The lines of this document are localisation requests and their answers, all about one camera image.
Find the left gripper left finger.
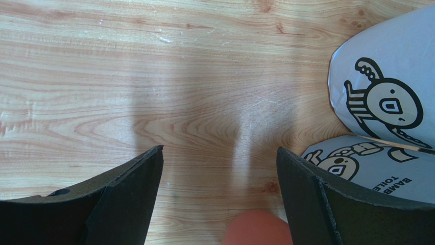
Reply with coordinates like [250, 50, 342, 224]
[1, 145, 164, 244]

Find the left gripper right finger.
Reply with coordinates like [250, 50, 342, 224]
[276, 147, 434, 244]

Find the grey wrapped toilet roll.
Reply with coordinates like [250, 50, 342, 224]
[303, 135, 434, 203]

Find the white wrapped toilet roll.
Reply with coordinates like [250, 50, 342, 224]
[328, 5, 434, 152]

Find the white mug orange handle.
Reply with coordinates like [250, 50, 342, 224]
[221, 210, 293, 245]

